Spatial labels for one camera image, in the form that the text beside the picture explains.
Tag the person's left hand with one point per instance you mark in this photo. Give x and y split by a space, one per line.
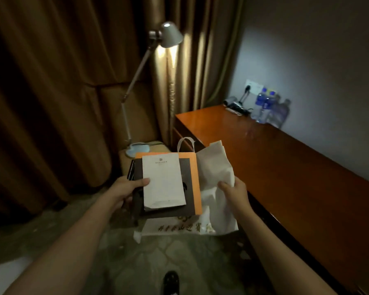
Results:
124 192

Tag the person's right hand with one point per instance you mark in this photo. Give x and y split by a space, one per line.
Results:
235 196

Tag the white notepad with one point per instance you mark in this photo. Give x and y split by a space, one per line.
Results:
163 181

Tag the orange folder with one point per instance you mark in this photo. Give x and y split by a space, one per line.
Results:
194 181

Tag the silver hair dryer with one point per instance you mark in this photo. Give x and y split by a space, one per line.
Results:
233 106

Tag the clear water bottle blue label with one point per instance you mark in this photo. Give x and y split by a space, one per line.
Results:
269 107
259 104

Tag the person's left forearm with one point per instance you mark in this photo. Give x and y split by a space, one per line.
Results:
61 255

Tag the person's right forearm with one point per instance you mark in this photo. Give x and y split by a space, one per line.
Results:
283 255

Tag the reddish wooden desk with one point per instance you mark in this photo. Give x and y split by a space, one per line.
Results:
295 162

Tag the person's black shoe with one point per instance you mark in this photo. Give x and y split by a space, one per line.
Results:
170 282

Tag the beige padded stool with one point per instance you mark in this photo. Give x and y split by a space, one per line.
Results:
141 162

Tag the brown curtain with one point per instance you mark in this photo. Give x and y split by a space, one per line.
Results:
61 89

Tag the white bed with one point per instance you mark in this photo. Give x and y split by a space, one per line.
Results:
6 276

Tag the white wall outlet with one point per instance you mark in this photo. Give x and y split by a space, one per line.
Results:
253 87

